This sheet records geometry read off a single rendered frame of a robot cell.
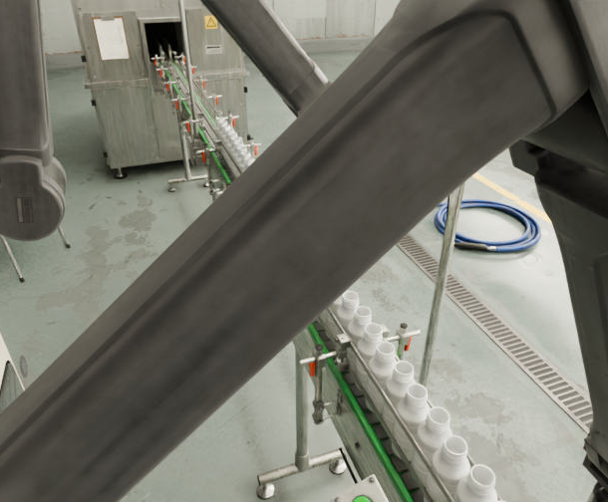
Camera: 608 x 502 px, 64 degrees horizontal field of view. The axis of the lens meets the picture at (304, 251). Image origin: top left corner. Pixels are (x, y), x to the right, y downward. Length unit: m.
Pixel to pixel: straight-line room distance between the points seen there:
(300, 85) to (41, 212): 0.34
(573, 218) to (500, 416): 2.27
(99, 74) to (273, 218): 4.44
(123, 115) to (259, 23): 4.09
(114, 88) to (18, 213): 4.03
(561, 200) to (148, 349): 0.21
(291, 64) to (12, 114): 0.31
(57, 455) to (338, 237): 0.13
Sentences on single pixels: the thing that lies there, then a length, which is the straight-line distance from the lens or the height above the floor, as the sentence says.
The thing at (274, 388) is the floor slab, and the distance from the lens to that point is 2.47.
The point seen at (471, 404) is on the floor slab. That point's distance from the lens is 2.53.
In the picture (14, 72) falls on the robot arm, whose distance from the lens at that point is 0.60.
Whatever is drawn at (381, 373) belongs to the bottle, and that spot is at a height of 1.12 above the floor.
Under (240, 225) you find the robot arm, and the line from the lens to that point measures 0.17.
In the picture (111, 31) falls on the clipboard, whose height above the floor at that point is 1.27.
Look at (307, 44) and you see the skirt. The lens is 10.77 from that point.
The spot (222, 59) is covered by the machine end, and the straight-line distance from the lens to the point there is 4.66.
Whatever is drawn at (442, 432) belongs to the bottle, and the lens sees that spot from 0.90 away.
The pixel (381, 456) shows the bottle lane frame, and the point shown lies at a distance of 1.03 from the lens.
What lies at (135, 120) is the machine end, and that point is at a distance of 4.68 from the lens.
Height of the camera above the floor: 1.83
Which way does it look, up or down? 32 degrees down
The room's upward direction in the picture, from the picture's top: straight up
